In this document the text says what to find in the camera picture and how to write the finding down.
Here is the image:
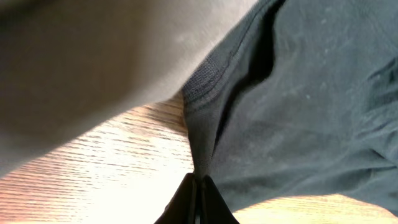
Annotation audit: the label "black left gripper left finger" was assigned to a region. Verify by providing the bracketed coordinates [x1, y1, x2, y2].
[155, 173, 197, 224]

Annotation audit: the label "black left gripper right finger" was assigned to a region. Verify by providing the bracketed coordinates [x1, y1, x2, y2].
[200, 175, 239, 224]

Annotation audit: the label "black t-shirt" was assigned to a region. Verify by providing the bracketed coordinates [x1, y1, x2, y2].
[182, 0, 397, 213]

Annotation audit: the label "folded grey shorts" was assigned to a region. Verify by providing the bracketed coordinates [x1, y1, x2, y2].
[1, 0, 255, 174]

